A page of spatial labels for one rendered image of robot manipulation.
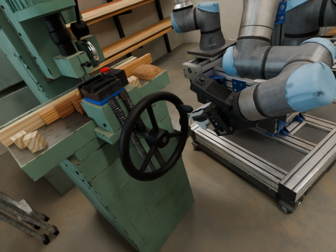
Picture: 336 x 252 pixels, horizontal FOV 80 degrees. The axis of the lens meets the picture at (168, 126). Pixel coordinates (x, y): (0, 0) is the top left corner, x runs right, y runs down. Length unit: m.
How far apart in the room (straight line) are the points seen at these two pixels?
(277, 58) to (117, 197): 0.71
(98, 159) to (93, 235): 0.90
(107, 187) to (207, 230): 0.72
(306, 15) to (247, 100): 0.54
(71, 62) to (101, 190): 0.46
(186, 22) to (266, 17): 0.75
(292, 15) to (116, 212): 1.01
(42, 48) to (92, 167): 0.46
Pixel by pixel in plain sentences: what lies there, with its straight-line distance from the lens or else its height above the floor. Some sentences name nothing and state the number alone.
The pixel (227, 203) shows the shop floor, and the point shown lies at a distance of 1.39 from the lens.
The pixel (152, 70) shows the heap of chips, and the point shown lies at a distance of 0.83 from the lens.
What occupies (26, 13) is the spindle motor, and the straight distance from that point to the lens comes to 0.73.
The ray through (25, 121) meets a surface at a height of 0.94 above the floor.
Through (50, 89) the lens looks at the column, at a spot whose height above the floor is 0.95.
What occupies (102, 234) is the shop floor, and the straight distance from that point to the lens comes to 1.53.
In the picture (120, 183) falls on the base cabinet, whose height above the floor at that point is 0.60.
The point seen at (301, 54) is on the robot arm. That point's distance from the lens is 0.48.
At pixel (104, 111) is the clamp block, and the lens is 0.58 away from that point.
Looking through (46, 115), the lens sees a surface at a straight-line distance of 0.79.
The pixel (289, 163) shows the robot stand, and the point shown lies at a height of 0.21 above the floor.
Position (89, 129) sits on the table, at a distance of 0.69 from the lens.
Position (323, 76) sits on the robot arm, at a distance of 0.41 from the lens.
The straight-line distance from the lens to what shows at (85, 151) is 0.70.
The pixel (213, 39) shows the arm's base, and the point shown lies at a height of 0.87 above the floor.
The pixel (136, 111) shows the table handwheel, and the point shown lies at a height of 0.94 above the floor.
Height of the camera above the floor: 1.19
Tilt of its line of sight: 35 degrees down
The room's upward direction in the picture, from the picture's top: 17 degrees counter-clockwise
